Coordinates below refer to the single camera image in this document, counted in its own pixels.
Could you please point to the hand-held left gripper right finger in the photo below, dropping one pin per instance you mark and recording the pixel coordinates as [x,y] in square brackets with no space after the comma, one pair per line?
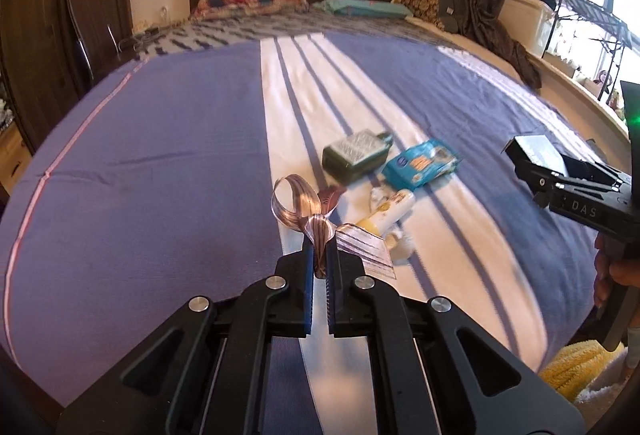
[328,310]

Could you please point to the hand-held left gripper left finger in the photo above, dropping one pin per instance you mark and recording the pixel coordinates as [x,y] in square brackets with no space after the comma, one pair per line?
[309,305]

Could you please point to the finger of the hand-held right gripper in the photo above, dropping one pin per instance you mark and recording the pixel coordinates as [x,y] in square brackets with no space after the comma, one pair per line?
[527,170]
[592,171]

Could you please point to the striped translucent ribbon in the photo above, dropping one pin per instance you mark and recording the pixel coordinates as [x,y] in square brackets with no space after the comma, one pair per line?
[310,210]

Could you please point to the person's right hand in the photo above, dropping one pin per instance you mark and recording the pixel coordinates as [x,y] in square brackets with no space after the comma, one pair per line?
[604,275]

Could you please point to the crumpled white tissue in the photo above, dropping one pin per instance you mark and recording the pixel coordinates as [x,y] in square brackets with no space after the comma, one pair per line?
[400,247]

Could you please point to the blue wet wipes packet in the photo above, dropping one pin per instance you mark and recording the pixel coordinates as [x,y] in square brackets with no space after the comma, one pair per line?
[420,162]

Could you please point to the white yellow lotion bottle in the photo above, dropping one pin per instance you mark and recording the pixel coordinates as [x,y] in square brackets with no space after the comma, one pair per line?
[387,212]

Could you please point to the white storage box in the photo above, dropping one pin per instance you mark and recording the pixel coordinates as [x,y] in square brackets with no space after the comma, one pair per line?
[525,22]

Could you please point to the black metal rack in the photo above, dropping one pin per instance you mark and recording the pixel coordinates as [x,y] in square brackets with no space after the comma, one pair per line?
[590,15]

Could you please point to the dark green bottle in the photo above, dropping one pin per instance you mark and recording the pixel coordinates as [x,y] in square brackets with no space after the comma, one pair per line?
[355,152]

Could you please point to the yellow fluffy rug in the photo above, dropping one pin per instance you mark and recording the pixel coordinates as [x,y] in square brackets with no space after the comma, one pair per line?
[575,370]

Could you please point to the blue white striped blanket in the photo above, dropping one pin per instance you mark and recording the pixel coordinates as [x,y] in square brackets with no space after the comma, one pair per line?
[150,165]

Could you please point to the teal pillow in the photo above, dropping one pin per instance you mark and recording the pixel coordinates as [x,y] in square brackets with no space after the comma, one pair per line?
[362,7]

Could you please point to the grey zigzag bed sheet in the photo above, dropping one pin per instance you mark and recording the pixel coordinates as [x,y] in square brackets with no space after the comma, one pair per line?
[225,32]

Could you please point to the dark chair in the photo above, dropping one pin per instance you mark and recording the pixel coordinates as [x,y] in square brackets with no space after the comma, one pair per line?
[80,40]

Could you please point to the dark wooden wardrobe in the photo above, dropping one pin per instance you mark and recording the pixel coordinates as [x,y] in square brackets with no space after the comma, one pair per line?
[50,15]

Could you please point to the white wall socket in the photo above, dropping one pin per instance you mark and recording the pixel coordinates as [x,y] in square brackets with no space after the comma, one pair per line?
[164,13]

